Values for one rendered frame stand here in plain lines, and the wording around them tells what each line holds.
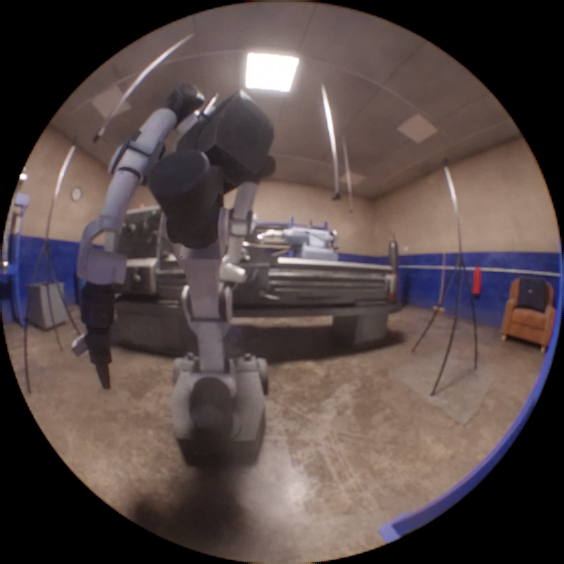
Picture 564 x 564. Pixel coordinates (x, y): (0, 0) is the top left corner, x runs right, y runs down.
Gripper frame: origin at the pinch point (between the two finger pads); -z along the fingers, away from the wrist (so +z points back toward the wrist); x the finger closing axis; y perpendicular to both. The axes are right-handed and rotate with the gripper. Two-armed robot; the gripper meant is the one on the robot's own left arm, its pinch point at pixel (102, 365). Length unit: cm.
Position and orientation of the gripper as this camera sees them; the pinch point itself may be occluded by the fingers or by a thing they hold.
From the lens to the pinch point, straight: 50.6
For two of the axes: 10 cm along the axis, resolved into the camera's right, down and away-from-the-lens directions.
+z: 1.5, -9.9, 0.4
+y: -5.2, -1.1, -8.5
